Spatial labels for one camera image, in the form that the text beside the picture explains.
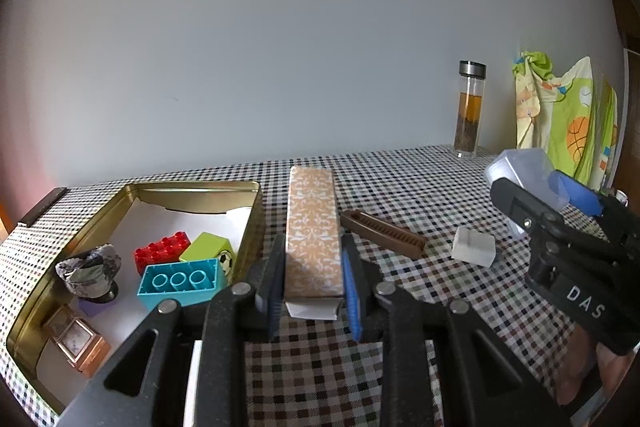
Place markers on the rose gold metal box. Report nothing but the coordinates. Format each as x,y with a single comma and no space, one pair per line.
75,339

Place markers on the purple toy block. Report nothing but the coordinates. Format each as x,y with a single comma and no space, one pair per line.
92,305

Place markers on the clear plastic case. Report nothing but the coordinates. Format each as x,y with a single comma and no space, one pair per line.
525,169

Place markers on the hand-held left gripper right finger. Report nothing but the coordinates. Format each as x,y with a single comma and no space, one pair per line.
353,292

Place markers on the brown plastic comb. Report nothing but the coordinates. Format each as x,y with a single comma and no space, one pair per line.
382,232

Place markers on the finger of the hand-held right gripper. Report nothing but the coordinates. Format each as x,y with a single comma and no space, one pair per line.
522,204
575,194

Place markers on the lime green toy block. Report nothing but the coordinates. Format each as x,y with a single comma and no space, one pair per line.
210,252

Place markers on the glass tea bottle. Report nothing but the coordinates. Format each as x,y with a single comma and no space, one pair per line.
469,112

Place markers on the green yellow printed cloth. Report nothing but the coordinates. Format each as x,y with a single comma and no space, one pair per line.
565,122

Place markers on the white mug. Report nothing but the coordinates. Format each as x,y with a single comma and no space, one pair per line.
620,197

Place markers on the red toy brick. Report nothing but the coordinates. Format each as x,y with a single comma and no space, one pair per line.
160,249

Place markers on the checkered tablecloth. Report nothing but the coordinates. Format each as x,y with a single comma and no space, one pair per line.
320,372

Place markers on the person's right hand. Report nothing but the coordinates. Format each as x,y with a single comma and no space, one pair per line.
600,372

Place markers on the dark wooden strip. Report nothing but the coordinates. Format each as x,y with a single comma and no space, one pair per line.
45,207

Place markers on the orange patterned long box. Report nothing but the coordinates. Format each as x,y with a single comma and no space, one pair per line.
314,237

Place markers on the gold tin box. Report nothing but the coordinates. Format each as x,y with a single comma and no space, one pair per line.
245,227

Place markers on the small white box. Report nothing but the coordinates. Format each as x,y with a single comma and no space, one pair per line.
472,247

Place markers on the brown wooden cabinet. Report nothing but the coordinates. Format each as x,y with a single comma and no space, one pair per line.
622,7

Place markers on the light blue toy brick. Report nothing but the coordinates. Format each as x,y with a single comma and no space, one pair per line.
180,283

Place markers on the white tin liner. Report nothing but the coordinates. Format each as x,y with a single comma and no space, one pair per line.
165,227

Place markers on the grey beaded ornament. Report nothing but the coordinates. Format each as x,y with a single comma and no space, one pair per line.
90,272

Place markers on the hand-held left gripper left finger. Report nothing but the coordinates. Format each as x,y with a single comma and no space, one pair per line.
274,289

